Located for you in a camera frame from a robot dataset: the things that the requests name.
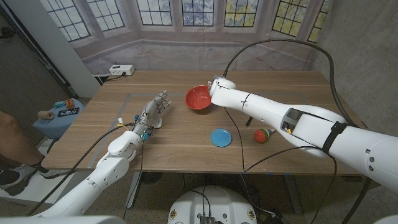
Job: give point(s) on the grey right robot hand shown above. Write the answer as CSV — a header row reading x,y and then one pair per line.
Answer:
x,y
212,83

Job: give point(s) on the grey finned torso module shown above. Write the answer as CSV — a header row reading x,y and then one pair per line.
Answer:
x,y
207,220

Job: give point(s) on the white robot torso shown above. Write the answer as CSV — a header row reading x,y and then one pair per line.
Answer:
x,y
214,202

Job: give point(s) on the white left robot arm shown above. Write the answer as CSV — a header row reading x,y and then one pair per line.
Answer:
x,y
99,179

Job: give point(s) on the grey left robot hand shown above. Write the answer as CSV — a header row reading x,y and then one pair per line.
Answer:
x,y
152,112

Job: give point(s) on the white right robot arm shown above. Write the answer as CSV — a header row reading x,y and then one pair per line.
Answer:
x,y
311,127

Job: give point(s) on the colourful toy maraca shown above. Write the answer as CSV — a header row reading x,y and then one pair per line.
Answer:
x,y
261,136

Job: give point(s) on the grey sneaker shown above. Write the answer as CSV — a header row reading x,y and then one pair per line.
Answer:
x,y
56,173
14,180

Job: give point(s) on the grey table leg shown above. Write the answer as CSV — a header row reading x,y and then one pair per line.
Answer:
x,y
293,194
133,189

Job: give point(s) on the white power strip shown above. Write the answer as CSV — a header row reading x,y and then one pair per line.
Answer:
x,y
122,70

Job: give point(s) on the brown twine ball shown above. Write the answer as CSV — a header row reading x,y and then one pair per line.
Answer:
x,y
46,115

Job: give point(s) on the white column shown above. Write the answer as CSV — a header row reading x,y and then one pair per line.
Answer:
x,y
62,49

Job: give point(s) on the red bowl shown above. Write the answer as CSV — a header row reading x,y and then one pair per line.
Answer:
x,y
196,98

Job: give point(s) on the person's bare leg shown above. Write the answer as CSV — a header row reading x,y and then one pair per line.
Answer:
x,y
14,140

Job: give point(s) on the orange block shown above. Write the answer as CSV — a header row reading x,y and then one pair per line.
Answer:
x,y
70,104

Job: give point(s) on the small white oval device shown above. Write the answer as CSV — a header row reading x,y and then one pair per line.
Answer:
x,y
159,124

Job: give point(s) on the light blue stool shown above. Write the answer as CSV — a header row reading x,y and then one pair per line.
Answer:
x,y
56,126

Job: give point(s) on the white floor mat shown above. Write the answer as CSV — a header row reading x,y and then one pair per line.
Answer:
x,y
40,186

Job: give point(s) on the teal small object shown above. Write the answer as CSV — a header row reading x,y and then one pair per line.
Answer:
x,y
59,104

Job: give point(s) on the black remote control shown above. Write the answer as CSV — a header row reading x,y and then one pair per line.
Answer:
x,y
68,112

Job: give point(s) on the blue round lid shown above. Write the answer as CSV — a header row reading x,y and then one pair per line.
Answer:
x,y
220,138

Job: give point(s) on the black round fan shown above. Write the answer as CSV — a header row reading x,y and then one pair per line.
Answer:
x,y
151,177

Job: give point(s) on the printed window backdrop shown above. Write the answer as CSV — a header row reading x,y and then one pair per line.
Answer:
x,y
186,53

